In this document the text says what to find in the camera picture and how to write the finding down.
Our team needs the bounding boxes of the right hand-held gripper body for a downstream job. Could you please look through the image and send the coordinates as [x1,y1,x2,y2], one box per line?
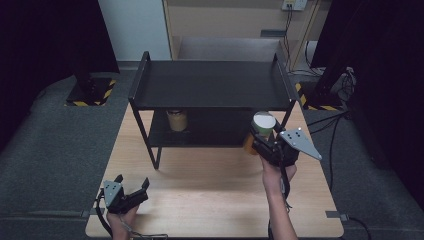
[251,127,323,168]

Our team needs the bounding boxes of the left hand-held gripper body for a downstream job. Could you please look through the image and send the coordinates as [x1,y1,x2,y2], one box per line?
[102,179,149,215]

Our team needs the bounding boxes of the spice jar green white lid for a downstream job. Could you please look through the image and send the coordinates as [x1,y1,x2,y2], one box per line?
[242,111,278,156]

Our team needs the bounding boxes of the black metal shelf rack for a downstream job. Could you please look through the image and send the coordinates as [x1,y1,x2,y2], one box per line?
[128,50,301,171]

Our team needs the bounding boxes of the person's left hand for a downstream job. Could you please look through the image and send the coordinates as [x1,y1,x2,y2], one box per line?
[105,204,139,240]

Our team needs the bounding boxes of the person's right hand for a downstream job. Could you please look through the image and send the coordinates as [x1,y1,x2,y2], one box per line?
[260,154,298,198]

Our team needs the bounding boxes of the black stand striped tape base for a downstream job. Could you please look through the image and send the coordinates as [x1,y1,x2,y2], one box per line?
[64,59,118,108]
[294,74,345,112]

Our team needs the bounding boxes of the spice jar beige lid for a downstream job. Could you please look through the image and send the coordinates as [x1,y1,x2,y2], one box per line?
[165,109,189,133]

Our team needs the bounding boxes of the grey metal plate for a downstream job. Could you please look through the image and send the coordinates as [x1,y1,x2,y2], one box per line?
[260,29,288,38]

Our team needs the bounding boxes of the black curtain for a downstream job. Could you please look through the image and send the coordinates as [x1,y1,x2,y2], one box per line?
[311,0,424,208]
[0,0,120,148]

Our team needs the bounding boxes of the light wooden cabinet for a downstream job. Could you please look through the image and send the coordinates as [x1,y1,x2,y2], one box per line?
[162,0,322,64]

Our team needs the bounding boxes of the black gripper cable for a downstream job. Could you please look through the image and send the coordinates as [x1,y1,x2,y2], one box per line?
[278,146,294,212]
[94,189,114,238]

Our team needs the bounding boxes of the black floor cable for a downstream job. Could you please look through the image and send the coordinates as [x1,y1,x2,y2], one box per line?
[348,216,373,240]
[327,114,348,194]
[306,110,352,128]

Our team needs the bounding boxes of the grey braided cable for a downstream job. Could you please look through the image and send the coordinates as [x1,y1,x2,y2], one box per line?
[119,215,169,240]

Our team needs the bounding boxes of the thin black cable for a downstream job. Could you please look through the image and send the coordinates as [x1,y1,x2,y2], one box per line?
[303,40,326,77]

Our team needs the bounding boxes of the black socket cable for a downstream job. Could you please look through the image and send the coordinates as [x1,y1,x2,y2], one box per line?
[283,8,296,74]

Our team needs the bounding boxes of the white wall socket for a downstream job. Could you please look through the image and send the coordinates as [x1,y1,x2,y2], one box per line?
[282,0,308,12]

